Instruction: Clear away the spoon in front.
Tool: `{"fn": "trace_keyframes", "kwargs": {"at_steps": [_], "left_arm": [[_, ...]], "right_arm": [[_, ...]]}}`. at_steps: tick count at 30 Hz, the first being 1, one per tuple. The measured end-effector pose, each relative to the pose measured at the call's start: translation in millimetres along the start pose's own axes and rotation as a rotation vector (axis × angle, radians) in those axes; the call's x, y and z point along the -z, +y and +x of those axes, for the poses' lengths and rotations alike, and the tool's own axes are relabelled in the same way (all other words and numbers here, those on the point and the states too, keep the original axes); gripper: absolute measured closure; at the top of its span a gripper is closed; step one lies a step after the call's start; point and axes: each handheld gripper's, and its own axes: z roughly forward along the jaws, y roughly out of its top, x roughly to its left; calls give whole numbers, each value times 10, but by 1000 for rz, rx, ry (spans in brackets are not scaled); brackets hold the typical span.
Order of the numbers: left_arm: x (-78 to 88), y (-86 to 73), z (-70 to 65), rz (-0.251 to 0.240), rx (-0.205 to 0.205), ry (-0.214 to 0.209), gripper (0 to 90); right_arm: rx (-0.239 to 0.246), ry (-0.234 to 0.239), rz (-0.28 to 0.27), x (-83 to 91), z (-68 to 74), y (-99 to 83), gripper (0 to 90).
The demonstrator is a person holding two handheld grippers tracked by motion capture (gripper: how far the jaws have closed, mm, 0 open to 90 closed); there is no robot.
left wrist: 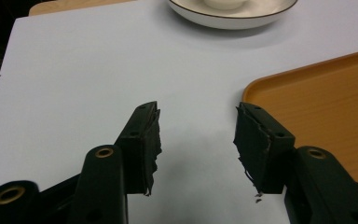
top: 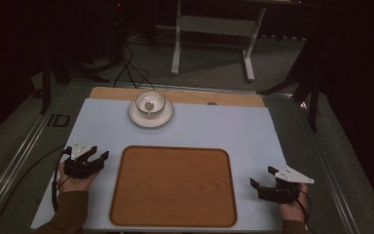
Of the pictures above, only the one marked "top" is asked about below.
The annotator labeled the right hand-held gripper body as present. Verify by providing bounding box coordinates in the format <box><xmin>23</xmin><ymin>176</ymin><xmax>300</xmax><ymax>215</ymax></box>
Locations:
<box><xmin>257</xmin><ymin>165</ymin><xmax>316</xmax><ymax>205</ymax></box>

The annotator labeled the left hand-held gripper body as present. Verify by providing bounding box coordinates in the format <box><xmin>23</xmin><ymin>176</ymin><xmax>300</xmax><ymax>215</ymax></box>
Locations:
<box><xmin>63</xmin><ymin>139</ymin><xmax>105</xmax><ymax>179</ymax></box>

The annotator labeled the white saucer with dark rim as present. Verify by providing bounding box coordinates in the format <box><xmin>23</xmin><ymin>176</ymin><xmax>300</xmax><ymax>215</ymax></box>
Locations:
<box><xmin>127</xmin><ymin>96</ymin><xmax>175</xmax><ymax>130</ymax></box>

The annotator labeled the white cup with dark rim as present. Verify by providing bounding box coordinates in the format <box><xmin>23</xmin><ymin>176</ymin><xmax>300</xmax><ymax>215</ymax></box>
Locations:
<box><xmin>134</xmin><ymin>90</ymin><xmax>167</xmax><ymax>117</ymax></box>

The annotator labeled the brown wooden tray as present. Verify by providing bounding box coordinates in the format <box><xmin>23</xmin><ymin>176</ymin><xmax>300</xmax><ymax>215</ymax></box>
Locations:
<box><xmin>109</xmin><ymin>144</ymin><xmax>239</xmax><ymax>228</ymax></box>

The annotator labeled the person's left hand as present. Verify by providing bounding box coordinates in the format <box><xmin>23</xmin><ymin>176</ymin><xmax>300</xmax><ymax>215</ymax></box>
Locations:
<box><xmin>57</xmin><ymin>161</ymin><xmax>99</xmax><ymax>193</ymax></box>

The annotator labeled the person's right hand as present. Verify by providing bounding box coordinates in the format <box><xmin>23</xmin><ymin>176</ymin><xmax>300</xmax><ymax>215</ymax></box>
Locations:
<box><xmin>279</xmin><ymin>182</ymin><xmax>310</xmax><ymax>223</ymax></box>

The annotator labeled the light blue table mat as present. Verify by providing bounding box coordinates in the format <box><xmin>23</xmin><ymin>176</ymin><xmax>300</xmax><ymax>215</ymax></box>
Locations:
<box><xmin>29</xmin><ymin>97</ymin><xmax>288</xmax><ymax>232</ymax></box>

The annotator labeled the black metal stand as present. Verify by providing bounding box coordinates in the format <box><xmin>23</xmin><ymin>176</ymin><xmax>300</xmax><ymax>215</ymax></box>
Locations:
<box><xmin>38</xmin><ymin>38</ymin><xmax>111</xmax><ymax>115</ymax></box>
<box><xmin>257</xmin><ymin>32</ymin><xmax>323</xmax><ymax>133</ymax></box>

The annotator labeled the dark equipment tower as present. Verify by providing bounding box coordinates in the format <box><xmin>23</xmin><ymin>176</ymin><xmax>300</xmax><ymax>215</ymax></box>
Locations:
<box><xmin>109</xmin><ymin>0</ymin><xmax>129</xmax><ymax>61</ymax></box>

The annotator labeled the white metal desk stand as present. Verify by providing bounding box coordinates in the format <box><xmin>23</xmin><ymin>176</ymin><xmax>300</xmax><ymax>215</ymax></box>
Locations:
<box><xmin>170</xmin><ymin>0</ymin><xmax>267</xmax><ymax>83</ymax></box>

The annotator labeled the right hand-held gripper black cable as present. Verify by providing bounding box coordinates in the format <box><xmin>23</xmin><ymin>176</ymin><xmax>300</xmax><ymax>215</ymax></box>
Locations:
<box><xmin>294</xmin><ymin>188</ymin><xmax>314</xmax><ymax>234</ymax></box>

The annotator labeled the hand-held gripper black cable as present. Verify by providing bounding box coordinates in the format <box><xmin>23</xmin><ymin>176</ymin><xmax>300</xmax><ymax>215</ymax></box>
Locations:
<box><xmin>51</xmin><ymin>145</ymin><xmax>73</xmax><ymax>214</ymax></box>
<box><xmin>294</xmin><ymin>188</ymin><xmax>314</xmax><ymax>234</ymax></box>

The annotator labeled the left hand-held gripper black cable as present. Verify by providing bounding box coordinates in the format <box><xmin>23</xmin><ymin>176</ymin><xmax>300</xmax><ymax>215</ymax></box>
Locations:
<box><xmin>51</xmin><ymin>145</ymin><xmax>73</xmax><ymax>214</ymax></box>

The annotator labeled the silver metal floor rail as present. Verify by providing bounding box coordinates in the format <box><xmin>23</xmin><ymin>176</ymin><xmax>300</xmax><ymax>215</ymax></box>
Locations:
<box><xmin>0</xmin><ymin>83</ymin><xmax>70</xmax><ymax>226</ymax></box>
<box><xmin>291</xmin><ymin>94</ymin><xmax>360</xmax><ymax>234</ymax></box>
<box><xmin>65</xmin><ymin>81</ymin><xmax>294</xmax><ymax>98</ymax></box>

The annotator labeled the long black floor cable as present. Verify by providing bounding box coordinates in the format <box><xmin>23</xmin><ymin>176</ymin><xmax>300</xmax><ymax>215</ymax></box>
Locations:
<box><xmin>0</xmin><ymin>144</ymin><xmax>66</xmax><ymax>234</ymax></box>

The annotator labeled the bundle of black floor cables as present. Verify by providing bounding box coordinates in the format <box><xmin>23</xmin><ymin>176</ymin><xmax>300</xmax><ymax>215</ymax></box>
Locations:
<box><xmin>112</xmin><ymin>43</ymin><xmax>156</xmax><ymax>90</ymax></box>

